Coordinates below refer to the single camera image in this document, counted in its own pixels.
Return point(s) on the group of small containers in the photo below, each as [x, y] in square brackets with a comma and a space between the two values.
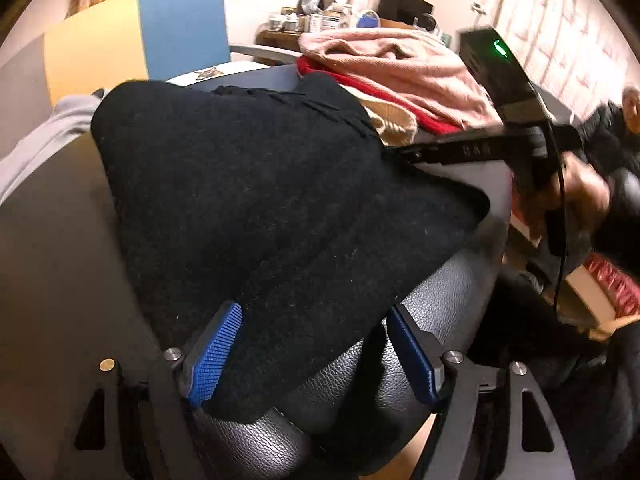
[320, 17]

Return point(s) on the cream knitted sweater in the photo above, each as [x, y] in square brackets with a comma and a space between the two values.
[395, 122]

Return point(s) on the white printed pillow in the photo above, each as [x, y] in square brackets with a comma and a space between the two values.
[235, 71]

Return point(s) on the black knitted sweater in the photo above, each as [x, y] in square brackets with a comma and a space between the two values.
[250, 185]

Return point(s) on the person's right hand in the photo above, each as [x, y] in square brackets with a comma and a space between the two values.
[585, 190]

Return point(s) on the blue rounded object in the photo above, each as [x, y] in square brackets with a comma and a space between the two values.
[367, 20]

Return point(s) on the red ribbed sweater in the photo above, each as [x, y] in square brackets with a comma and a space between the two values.
[320, 72]

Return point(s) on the pink red patterned cloth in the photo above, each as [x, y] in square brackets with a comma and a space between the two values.
[615, 285]

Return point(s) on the light grey garment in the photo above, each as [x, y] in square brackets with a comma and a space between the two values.
[45, 130]

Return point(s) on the black monitor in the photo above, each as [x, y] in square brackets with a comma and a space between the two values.
[400, 2]

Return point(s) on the pink sweater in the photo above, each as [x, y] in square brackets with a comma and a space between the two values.
[400, 60]

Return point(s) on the cluttered wooden shelf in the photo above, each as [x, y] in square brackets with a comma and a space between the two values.
[275, 37]

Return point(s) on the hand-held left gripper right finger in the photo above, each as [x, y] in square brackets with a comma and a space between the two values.
[415, 360]

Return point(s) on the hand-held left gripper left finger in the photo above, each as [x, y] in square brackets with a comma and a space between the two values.
[215, 360]

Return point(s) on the person's right forearm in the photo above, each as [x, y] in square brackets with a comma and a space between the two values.
[625, 210]

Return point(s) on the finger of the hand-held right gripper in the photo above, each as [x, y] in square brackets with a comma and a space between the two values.
[450, 150]

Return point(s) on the grey yellow blue headboard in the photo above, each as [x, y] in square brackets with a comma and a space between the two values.
[100, 50]

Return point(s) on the grey metal bed rail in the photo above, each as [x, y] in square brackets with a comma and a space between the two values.
[260, 51]

